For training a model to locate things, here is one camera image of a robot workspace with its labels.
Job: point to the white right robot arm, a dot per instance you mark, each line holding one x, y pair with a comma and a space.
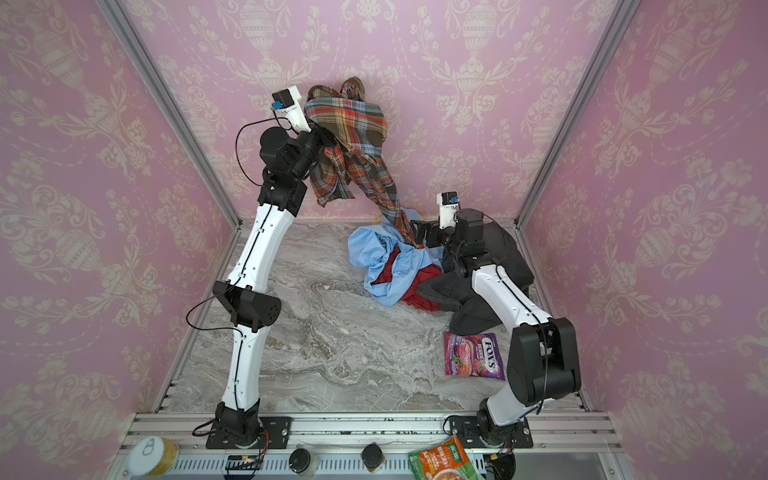
543, 361

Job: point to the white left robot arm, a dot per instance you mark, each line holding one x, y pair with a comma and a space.
288, 162

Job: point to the black round knob left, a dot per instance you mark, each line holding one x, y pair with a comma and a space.
303, 462

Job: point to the black round object bottom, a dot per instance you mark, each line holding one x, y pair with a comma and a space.
500, 466

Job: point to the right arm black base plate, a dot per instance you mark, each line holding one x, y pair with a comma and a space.
474, 433

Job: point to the dark red cloth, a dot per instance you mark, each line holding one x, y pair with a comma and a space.
387, 285

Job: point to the green orange snack packet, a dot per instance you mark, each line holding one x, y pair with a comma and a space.
447, 461

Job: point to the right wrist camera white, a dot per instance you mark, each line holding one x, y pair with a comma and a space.
448, 203

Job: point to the red plaid cloth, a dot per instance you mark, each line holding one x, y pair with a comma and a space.
359, 129

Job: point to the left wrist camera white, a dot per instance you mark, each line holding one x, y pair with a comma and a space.
287, 104

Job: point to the light blue cloth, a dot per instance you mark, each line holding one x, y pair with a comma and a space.
394, 268

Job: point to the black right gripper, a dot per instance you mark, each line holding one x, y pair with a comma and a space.
429, 231

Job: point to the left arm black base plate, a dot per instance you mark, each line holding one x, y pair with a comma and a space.
271, 432

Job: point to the aluminium corner frame post left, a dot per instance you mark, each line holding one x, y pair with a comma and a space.
118, 19

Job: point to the aluminium front rail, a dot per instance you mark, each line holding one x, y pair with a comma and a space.
567, 445

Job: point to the black cloth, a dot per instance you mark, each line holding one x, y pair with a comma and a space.
484, 280

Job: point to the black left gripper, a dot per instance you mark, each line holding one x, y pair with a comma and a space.
320, 136

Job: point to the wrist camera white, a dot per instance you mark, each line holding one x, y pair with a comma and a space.
287, 104
448, 203

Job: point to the aluminium corner frame post right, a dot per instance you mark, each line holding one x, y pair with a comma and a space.
605, 49

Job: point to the white lid jar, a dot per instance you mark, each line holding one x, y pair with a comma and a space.
153, 456

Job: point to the purple Fox's candy bag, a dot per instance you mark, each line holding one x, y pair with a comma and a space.
473, 356

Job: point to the black round knob right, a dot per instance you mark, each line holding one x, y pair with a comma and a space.
372, 457

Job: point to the aluminium corner frame post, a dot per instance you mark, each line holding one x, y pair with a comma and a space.
118, 19
605, 49

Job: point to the black round knob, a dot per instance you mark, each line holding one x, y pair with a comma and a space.
372, 457
303, 462

